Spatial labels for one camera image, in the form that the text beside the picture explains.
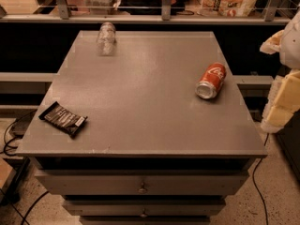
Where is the grey drawer cabinet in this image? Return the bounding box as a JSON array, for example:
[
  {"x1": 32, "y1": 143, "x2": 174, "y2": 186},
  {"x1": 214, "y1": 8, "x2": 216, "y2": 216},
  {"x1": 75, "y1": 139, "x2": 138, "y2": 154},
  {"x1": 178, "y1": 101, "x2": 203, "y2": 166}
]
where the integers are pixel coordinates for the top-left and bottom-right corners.
[{"x1": 18, "y1": 31, "x2": 266, "y2": 225}]

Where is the black cable right floor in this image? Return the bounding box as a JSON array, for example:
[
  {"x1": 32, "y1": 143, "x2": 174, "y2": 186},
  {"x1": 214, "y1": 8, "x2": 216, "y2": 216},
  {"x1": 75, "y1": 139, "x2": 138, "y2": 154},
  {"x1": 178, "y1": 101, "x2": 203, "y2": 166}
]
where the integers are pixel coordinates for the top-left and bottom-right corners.
[{"x1": 251, "y1": 132, "x2": 271, "y2": 225}]

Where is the red coke can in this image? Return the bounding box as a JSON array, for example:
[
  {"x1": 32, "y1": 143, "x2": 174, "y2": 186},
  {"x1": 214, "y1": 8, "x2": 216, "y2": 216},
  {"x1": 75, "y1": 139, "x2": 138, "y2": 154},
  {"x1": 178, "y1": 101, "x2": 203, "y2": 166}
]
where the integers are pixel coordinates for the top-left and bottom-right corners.
[{"x1": 195, "y1": 63, "x2": 226, "y2": 99}]

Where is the black cables left floor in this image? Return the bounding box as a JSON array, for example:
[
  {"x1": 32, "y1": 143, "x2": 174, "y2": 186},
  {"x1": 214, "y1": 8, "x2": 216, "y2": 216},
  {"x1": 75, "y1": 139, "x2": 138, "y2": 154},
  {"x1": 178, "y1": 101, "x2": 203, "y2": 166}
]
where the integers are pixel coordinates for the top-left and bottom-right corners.
[{"x1": 0, "y1": 110, "x2": 50, "y2": 225}]

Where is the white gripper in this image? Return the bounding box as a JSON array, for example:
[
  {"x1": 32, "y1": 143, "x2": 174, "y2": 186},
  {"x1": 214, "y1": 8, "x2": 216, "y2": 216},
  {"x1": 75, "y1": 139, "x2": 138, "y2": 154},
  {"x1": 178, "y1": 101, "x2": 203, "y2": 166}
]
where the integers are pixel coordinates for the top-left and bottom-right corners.
[{"x1": 260, "y1": 12, "x2": 300, "y2": 133}]

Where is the black snack bar wrapper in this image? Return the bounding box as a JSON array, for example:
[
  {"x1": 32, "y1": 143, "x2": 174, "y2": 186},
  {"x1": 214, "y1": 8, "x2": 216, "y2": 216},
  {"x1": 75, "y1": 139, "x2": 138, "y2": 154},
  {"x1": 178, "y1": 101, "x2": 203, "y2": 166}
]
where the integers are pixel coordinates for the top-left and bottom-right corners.
[{"x1": 38, "y1": 101, "x2": 87, "y2": 138}]

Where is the clear plastic water bottle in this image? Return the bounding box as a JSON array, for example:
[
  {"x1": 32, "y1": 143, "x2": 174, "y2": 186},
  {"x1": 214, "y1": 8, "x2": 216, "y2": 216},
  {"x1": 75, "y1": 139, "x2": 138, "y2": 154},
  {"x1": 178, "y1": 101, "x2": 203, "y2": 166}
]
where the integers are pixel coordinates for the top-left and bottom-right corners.
[{"x1": 96, "y1": 22, "x2": 116, "y2": 56}]

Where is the black bag behind railing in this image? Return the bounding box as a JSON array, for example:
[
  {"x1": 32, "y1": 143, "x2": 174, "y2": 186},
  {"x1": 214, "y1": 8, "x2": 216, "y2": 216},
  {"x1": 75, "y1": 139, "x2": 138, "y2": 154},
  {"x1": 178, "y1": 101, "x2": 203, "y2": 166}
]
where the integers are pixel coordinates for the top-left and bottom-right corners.
[{"x1": 118, "y1": 0, "x2": 187, "y2": 15}]

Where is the top drawer metal knob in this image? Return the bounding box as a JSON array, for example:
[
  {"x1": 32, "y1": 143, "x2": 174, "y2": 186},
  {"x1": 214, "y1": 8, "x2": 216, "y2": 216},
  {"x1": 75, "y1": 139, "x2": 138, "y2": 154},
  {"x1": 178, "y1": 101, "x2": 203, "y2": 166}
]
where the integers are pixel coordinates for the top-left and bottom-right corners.
[{"x1": 138, "y1": 182, "x2": 148, "y2": 194}]

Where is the metal railing frame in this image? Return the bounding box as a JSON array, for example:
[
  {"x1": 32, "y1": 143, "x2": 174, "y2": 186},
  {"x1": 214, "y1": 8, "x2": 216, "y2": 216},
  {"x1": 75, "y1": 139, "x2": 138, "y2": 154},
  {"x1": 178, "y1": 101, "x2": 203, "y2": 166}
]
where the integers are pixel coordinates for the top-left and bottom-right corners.
[{"x1": 0, "y1": 0, "x2": 299, "y2": 24}]

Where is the drawer metal knob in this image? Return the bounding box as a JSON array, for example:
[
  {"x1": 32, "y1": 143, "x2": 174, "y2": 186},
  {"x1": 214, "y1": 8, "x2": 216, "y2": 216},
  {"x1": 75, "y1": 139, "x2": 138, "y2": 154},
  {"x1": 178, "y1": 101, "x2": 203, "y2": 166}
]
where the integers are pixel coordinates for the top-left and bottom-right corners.
[
  {"x1": 138, "y1": 182, "x2": 148, "y2": 194},
  {"x1": 140, "y1": 209, "x2": 148, "y2": 218}
]

